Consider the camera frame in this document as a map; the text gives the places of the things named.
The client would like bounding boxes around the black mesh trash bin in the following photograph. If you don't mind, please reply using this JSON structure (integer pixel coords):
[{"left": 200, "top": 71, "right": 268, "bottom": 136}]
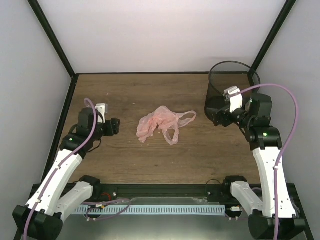
[{"left": 204, "top": 60, "right": 261, "bottom": 121}]

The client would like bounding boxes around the pink plastic trash bag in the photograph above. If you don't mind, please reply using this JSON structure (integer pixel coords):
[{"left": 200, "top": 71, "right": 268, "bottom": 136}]
[{"left": 136, "top": 106, "right": 197, "bottom": 146}]

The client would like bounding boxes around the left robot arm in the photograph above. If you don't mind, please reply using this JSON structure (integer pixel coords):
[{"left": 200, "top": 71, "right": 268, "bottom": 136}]
[{"left": 12, "top": 103, "right": 121, "bottom": 240}]

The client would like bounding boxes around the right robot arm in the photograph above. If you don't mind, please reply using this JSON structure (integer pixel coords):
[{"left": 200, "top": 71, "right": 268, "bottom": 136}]
[{"left": 204, "top": 93, "right": 306, "bottom": 240}]

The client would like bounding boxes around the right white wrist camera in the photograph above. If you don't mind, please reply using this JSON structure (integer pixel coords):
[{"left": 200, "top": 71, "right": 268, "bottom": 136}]
[{"left": 224, "top": 86, "right": 243, "bottom": 113}]

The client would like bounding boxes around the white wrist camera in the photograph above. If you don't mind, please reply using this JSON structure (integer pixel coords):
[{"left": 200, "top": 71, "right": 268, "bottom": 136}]
[
  {"left": 95, "top": 103, "right": 109, "bottom": 124},
  {"left": 224, "top": 86, "right": 243, "bottom": 113}
]

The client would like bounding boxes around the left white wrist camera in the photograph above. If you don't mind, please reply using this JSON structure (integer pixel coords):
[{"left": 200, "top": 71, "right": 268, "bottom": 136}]
[{"left": 95, "top": 103, "right": 109, "bottom": 124}]

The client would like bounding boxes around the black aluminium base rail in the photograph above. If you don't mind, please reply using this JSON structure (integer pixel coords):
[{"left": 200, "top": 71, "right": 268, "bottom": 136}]
[{"left": 89, "top": 182, "right": 236, "bottom": 204}]

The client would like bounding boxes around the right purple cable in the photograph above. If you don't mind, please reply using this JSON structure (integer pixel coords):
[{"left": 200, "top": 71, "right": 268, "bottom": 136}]
[{"left": 234, "top": 83, "right": 299, "bottom": 240}]

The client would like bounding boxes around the light blue slotted cable duct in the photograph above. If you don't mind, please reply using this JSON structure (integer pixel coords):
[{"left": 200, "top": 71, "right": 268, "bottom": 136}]
[{"left": 88, "top": 205, "right": 226, "bottom": 216}]

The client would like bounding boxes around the black right frame post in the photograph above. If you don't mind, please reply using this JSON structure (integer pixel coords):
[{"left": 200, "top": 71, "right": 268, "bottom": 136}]
[{"left": 249, "top": 0, "right": 297, "bottom": 75}]

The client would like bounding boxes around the black frame post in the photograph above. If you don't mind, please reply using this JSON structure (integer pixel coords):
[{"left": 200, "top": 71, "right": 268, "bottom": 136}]
[
  {"left": 27, "top": 0, "right": 76, "bottom": 78},
  {"left": 249, "top": 0, "right": 297, "bottom": 75}
]

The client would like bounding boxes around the black left frame post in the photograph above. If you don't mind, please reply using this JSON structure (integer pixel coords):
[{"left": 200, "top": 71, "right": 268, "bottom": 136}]
[{"left": 27, "top": 0, "right": 76, "bottom": 78}]

